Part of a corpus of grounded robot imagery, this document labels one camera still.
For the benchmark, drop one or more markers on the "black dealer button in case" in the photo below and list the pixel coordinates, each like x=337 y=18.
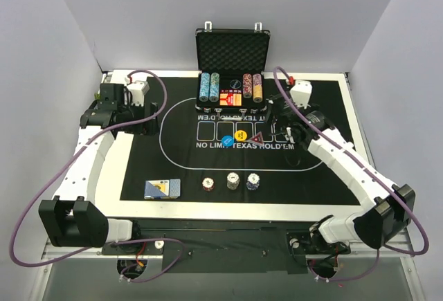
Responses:
x=235 y=84

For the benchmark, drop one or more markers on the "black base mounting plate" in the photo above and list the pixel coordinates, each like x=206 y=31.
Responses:
x=233 y=263

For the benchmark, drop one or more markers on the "blue chip stack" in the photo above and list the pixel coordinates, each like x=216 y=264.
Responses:
x=252 y=182

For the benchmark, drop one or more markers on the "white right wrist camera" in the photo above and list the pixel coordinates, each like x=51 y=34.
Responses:
x=300 y=93

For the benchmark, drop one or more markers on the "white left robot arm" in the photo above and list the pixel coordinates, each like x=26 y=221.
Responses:
x=71 y=218

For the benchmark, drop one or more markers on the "black poker felt mat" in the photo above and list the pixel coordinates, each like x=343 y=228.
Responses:
x=188 y=147

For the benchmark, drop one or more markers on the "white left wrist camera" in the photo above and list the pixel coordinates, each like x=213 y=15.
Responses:
x=137 y=92

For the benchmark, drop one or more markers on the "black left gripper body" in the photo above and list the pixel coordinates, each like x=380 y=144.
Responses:
x=149 y=117

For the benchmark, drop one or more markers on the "red playing card box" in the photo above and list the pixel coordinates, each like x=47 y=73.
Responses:
x=230 y=97

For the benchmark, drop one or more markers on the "green grey chip row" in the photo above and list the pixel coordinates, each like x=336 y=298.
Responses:
x=214 y=87

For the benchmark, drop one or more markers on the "purple and orange chip row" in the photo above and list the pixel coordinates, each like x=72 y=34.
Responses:
x=257 y=88

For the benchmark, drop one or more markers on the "blue small blind button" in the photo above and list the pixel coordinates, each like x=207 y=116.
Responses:
x=227 y=141

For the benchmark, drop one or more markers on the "yellow big blind button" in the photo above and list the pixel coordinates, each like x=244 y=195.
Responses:
x=240 y=135

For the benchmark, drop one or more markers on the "red triangular dealer marker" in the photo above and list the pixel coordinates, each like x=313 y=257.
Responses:
x=257 y=139

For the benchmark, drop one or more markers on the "grey chip stack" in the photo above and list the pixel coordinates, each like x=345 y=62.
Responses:
x=232 y=181

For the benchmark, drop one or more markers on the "black aluminium poker case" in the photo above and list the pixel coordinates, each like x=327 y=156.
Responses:
x=231 y=53

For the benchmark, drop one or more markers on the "aluminium front rail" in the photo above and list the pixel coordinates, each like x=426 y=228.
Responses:
x=265 y=242

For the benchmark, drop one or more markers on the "red chip stack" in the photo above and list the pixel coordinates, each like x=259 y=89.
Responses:
x=208 y=184

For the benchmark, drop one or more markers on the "dark red chip row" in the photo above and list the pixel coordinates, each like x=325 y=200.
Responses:
x=247 y=85

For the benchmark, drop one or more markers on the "blue playing card deck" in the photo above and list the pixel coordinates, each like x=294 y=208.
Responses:
x=162 y=189

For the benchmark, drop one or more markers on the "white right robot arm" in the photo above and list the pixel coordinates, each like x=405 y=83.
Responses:
x=384 y=205

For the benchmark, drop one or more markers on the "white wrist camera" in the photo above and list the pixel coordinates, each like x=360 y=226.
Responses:
x=137 y=92
x=300 y=93

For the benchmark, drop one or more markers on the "light blue chip row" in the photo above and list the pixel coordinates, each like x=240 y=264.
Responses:
x=204 y=87

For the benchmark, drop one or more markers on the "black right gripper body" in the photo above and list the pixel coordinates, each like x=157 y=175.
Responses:
x=275 y=117

